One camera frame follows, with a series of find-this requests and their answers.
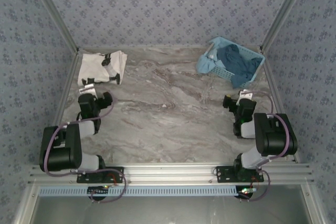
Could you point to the white t-shirt with black print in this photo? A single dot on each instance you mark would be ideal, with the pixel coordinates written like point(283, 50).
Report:
point(90, 66)

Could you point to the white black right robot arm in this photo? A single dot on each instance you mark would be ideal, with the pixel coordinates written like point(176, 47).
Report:
point(273, 134)

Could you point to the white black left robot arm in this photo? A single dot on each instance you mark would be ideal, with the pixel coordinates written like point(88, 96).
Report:
point(63, 148)

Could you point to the light blue plastic basket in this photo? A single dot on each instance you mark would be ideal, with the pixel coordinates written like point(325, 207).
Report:
point(223, 73)

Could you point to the dark blue t-shirt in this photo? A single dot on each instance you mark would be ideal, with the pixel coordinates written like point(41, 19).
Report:
point(241, 61)

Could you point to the small black controller board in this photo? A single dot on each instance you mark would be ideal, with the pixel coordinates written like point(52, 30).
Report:
point(98, 190)
point(245, 192)

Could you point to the grey metal panel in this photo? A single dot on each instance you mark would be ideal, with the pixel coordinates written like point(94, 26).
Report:
point(168, 211)

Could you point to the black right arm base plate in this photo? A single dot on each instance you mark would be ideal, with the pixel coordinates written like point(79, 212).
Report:
point(223, 174)

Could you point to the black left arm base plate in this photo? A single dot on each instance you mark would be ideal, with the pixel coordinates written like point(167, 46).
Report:
point(115, 172)

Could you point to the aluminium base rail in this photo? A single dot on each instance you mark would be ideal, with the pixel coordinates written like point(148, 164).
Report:
point(168, 172)

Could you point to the aluminium frame post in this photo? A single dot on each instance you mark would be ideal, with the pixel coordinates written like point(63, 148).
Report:
point(286, 11)
point(52, 11)

